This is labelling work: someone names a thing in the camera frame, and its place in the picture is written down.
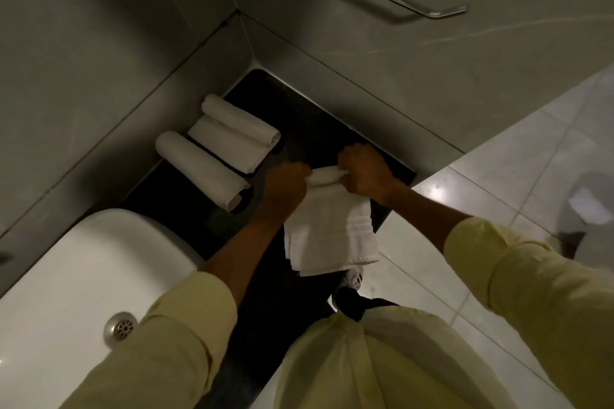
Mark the white towel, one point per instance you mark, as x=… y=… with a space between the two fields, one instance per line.
x=331 y=231
x=196 y=164
x=230 y=130

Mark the white toilet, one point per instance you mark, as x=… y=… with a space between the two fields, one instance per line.
x=597 y=245

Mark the white ceramic sink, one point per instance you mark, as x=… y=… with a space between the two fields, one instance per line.
x=72 y=279

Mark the white shoe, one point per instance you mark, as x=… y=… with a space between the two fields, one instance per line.
x=352 y=278

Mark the person's right hand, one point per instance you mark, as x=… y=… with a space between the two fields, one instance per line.
x=369 y=171

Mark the person's right forearm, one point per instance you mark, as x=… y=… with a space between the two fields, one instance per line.
x=427 y=214

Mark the metal sink drain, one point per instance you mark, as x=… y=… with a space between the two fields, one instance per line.
x=121 y=328

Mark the black trousers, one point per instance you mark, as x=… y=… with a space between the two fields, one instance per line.
x=357 y=305

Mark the pale yellow shirt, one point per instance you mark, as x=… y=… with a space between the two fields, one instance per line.
x=393 y=365

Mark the person's left hand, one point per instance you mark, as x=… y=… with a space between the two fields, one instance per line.
x=285 y=190

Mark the person's left forearm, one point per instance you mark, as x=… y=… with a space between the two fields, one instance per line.
x=240 y=255

